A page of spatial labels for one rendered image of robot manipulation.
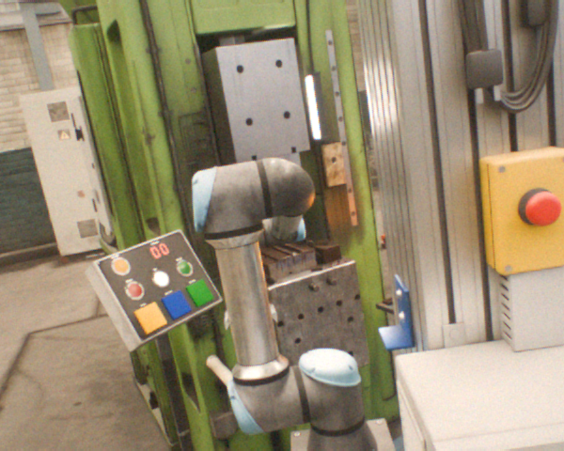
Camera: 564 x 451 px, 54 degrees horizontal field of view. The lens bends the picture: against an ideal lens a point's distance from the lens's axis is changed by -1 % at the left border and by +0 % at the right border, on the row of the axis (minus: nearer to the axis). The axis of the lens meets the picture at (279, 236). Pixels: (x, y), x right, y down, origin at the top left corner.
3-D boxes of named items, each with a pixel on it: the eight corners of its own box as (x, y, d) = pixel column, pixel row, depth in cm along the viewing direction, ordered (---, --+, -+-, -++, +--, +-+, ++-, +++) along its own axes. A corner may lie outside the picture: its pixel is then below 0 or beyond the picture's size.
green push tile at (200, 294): (214, 298, 180) (203, 278, 180) (198, 307, 174) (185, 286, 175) (212, 300, 181) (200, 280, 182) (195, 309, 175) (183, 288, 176)
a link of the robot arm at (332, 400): (372, 423, 110) (364, 362, 107) (306, 438, 109) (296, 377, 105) (356, 393, 121) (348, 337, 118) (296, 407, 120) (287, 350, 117)
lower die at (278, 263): (317, 267, 214) (313, 246, 212) (271, 281, 206) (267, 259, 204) (271, 248, 251) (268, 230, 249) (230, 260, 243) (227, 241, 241)
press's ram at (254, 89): (330, 145, 209) (314, 35, 199) (237, 165, 193) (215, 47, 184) (281, 145, 246) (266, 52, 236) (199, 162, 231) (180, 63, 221)
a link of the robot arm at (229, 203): (313, 434, 108) (263, 157, 100) (239, 451, 106) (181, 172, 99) (304, 408, 120) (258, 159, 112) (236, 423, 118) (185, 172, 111)
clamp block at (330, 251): (342, 258, 219) (340, 242, 217) (324, 264, 216) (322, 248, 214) (327, 253, 229) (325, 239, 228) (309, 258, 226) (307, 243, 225)
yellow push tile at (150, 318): (167, 322, 165) (155, 301, 166) (147, 333, 159) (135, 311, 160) (165, 324, 166) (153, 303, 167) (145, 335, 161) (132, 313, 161)
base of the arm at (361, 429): (383, 473, 110) (378, 429, 107) (309, 483, 110) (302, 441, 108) (371, 428, 124) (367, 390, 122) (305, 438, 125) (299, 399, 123)
